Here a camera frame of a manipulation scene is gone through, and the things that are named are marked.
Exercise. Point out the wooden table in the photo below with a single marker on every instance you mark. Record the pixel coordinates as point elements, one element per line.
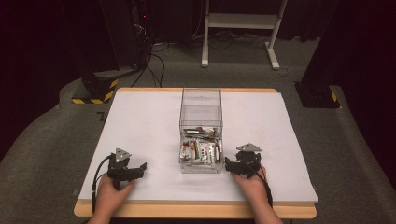
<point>193,211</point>

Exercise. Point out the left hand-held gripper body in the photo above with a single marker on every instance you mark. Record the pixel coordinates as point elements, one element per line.
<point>120,169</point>

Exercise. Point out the black equipment column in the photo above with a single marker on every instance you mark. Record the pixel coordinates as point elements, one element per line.
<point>124,31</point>

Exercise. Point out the black yellow striped stand base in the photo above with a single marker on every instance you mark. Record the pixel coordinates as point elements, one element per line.
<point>99,85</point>

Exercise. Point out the pile of small packets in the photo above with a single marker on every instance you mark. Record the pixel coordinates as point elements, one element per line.
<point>201,149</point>

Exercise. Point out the white metal stand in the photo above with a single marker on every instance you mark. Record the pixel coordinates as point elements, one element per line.
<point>239,20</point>

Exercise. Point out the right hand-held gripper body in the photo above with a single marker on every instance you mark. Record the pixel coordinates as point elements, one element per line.
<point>248,161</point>

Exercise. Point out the white table mat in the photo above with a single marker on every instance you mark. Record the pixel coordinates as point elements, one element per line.
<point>146,130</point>

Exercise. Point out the clear plastic box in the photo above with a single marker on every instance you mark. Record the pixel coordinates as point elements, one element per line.
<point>201,112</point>

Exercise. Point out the person's right hand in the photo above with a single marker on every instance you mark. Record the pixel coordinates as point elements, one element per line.
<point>251,188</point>

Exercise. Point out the person's left hand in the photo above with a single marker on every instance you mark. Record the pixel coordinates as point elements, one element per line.
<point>109,195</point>

